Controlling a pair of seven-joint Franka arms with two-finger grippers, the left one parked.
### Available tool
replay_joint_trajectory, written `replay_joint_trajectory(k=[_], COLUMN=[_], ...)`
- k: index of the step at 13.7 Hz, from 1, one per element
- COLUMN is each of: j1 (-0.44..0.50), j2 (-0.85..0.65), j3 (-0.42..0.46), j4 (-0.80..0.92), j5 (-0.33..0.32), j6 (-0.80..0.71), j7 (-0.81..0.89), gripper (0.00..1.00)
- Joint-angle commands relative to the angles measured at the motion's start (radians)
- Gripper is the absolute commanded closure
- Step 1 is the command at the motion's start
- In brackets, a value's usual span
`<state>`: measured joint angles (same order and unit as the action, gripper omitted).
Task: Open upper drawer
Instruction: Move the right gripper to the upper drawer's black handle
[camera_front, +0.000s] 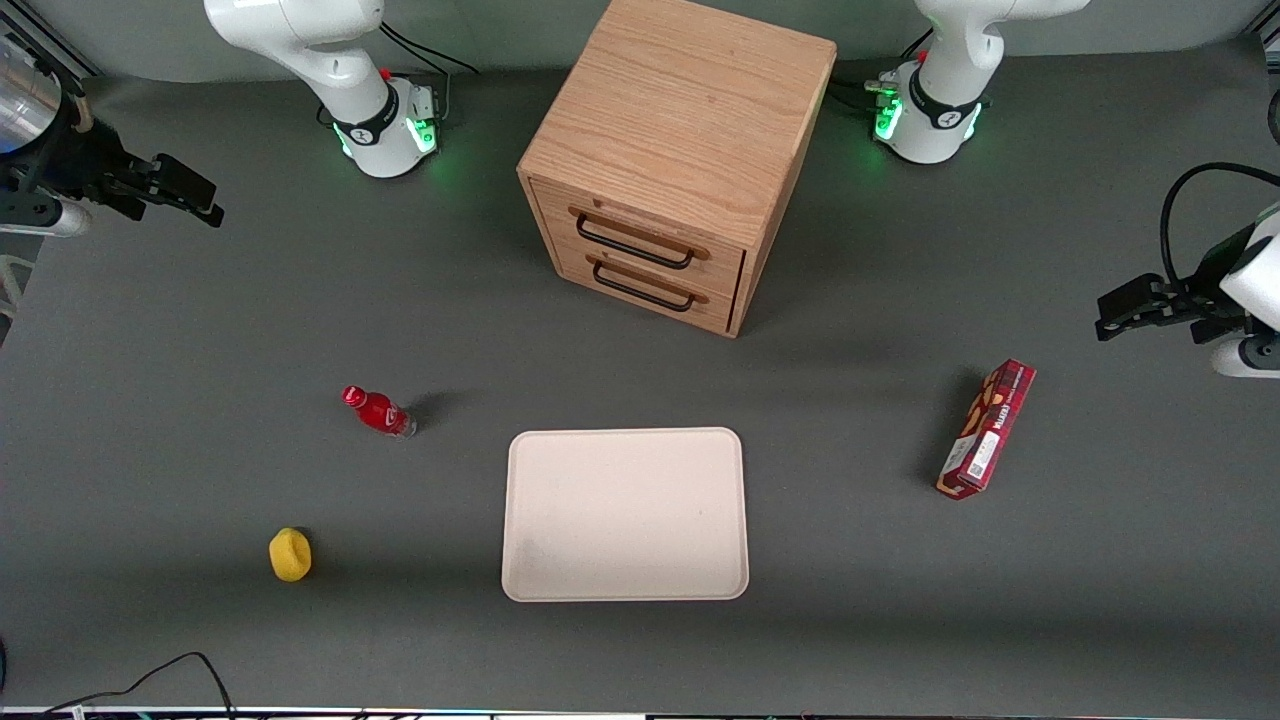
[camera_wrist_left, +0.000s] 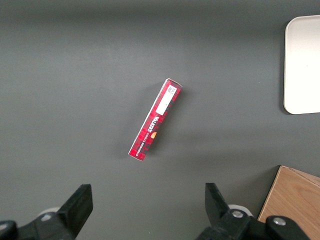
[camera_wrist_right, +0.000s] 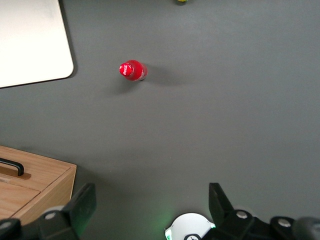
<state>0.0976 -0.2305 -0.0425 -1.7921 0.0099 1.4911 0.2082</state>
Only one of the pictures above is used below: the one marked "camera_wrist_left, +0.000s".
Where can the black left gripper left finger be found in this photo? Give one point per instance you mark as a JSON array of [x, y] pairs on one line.
[[72, 212]]

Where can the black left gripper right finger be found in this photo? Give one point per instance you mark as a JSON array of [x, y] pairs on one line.
[[225, 217]]

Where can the light wooden board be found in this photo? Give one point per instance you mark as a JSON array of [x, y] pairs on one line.
[[295, 200]]

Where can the red tartan shortbread box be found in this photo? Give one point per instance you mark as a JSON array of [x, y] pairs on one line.
[[156, 119]]

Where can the white plastic tray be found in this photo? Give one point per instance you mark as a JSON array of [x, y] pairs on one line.
[[303, 65]]

